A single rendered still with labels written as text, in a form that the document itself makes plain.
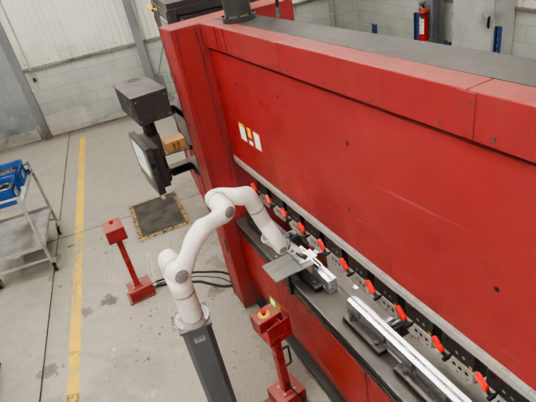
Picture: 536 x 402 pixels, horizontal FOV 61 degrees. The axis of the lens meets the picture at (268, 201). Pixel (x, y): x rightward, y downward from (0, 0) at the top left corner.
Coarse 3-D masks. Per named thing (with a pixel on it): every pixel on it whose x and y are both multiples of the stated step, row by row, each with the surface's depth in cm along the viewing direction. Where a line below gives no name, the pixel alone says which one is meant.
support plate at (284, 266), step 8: (288, 256) 280; (272, 264) 276; (280, 264) 275; (288, 264) 273; (296, 264) 272; (304, 264) 271; (312, 264) 270; (272, 272) 270; (280, 272) 268; (288, 272) 267; (296, 272) 267; (280, 280) 263
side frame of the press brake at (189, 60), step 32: (288, 0) 298; (160, 32) 290; (192, 32) 277; (192, 64) 285; (192, 96) 293; (192, 128) 313; (224, 128) 313; (224, 160) 323; (224, 224) 344; (288, 224) 374; (224, 256) 383; (320, 256) 406; (256, 288) 386
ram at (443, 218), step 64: (256, 128) 264; (320, 128) 197; (384, 128) 156; (320, 192) 221; (384, 192) 171; (448, 192) 140; (512, 192) 118; (384, 256) 189; (448, 256) 152; (512, 256) 127; (448, 320) 166; (512, 320) 136; (512, 384) 148
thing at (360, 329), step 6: (348, 318) 242; (348, 324) 241; (354, 324) 238; (360, 324) 237; (354, 330) 237; (360, 330) 234; (366, 330) 233; (360, 336) 233; (366, 336) 230; (372, 336) 229; (366, 342) 229; (372, 342) 226; (372, 348) 224; (378, 348) 223; (384, 348) 222; (378, 354) 221
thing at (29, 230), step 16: (16, 208) 440; (48, 208) 541; (0, 224) 528; (16, 224) 521; (32, 224) 452; (48, 224) 504; (0, 240) 496; (16, 240) 490; (32, 240) 484; (0, 256) 468; (16, 256) 461; (48, 256) 473; (0, 288) 472
